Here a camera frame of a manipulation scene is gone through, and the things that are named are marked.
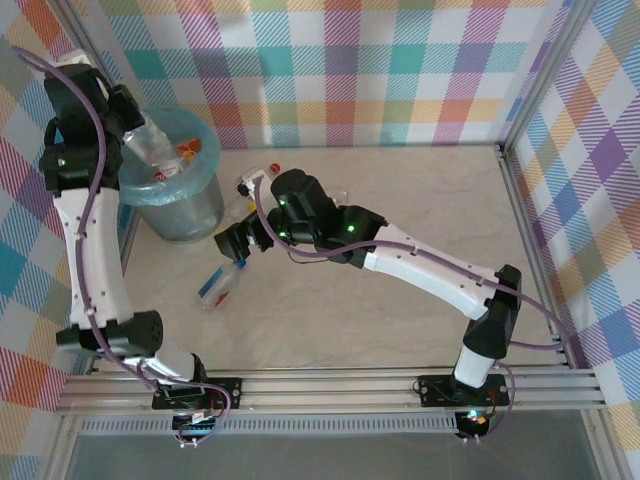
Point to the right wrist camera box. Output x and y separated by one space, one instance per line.
248 178

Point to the clear bottle blue label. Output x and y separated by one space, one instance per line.
220 287

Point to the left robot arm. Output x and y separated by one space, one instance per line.
95 260

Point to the teal plastic bin liner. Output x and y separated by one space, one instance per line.
205 150

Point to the aluminium frame post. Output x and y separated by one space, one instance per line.
60 450
602 445
546 75
79 20

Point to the wide aluminium mounting rail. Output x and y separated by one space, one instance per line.
325 392

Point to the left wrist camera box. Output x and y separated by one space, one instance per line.
77 57

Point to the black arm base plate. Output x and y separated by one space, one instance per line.
435 390
227 390

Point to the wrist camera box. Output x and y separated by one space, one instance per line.
77 57
248 178

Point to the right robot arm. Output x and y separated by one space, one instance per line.
430 280

